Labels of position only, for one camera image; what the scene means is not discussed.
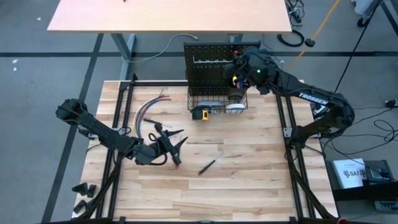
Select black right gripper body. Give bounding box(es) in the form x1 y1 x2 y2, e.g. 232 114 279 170
244 46 276 95

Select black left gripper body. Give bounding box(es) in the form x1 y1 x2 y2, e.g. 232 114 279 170
154 138 175 158

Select red blue handled scissors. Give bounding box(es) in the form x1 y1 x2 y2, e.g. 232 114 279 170
233 75 246 90

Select grey utility knife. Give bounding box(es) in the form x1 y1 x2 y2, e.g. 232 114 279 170
198 100 225 108

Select white tape roll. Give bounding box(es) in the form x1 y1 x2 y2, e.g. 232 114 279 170
224 103 246 114

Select yellow black Stanley tape measure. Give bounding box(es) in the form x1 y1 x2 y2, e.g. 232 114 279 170
191 106 210 122

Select small black red screwdriver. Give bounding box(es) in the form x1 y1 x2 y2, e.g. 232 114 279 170
142 117 174 129

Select black metal pegboard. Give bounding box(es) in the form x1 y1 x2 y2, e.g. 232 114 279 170
183 41 261 97

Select black plastic pegboard bin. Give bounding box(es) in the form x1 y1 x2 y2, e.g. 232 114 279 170
226 74 249 101

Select light wooden table top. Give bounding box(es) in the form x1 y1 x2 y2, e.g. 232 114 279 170
46 0 293 34

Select white rounded object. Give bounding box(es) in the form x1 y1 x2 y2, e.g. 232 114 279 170
352 0 379 16

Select white labelled box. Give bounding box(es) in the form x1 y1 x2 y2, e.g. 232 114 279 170
331 157 368 190

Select black electronic device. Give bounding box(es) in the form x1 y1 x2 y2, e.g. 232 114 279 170
364 167 392 182

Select black side cart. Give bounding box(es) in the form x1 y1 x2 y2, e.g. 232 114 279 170
325 159 398 202

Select grey box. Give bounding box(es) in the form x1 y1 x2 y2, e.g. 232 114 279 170
374 200 398 214

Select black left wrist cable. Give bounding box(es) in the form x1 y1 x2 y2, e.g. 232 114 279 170
147 132 169 166

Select metal hook rail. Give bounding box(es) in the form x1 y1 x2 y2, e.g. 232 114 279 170
192 55 234 65

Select yellow wire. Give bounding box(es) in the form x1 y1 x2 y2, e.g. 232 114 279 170
133 96 165 138

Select blue wire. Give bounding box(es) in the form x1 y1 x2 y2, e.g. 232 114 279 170
137 98 173 141

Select bundle of coloured cables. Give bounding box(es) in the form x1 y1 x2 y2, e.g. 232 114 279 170
135 94 171 139

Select black floor cable coil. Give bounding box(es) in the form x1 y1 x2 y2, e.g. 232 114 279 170
277 29 305 49

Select grey wire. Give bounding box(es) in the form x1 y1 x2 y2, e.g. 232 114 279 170
132 88 165 138

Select black cable bundle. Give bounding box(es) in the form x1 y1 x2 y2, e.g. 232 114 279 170
285 0 305 25

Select grey floor cable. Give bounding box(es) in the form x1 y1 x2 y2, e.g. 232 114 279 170
129 33 199 64

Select yellow hanging cord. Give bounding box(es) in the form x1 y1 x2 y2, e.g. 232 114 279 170
289 0 342 71

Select thick black hanging cable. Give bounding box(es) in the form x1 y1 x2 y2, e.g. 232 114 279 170
334 0 384 94

